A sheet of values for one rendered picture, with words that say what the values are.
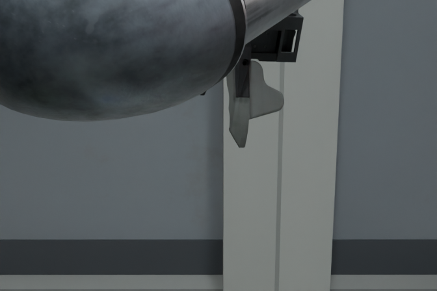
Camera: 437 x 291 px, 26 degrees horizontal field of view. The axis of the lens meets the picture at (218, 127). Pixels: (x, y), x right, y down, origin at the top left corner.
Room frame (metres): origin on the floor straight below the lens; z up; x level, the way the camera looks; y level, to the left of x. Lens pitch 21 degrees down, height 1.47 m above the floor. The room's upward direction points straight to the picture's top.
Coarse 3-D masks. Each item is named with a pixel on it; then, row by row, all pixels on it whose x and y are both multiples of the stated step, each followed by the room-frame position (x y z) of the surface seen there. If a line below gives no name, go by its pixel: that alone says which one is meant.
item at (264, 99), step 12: (252, 60) 0.98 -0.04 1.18; (252, 72) 0.97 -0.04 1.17; (228, 84) 0.97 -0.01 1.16; (252, 84) 0.96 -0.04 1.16; (264, 84) 0.97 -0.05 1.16; (252, 96) 0.96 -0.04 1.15; (264, 96) 0.96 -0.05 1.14; (276, 96) 0.96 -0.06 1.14; (228, 108) 0.96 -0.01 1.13; (240, 108) 0.94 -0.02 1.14; (252, 108) 0.95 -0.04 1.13; (264, 108) 0.95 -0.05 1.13; (276, 108) 0.96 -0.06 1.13; (240, 120) 0.94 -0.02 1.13; (240, 132) 0.94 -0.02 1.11; (240, 144) 0.94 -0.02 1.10
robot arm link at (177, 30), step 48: (0, 0) 0.48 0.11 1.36; (48, 0) 0.48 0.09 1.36; (96, 0) 0.49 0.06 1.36; (144, 0) 0.50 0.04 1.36; (192, 0) 0.52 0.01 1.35; (240, 0) 0.56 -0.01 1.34; (288, 0) 0.65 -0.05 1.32; (0, 48) 0.48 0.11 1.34; (48, 48) 0.47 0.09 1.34; (96, 48) 0.48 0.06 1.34; (144, 48) 0.49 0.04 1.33; (192, 48) 0.51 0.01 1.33; (240, 48) 0.56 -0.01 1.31; (0, 96) 0.49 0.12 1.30; (48, 96) 0.48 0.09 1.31; (96, 96) 0.49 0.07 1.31; (144, 96) 0.50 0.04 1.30; (192, 96) 0.54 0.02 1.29
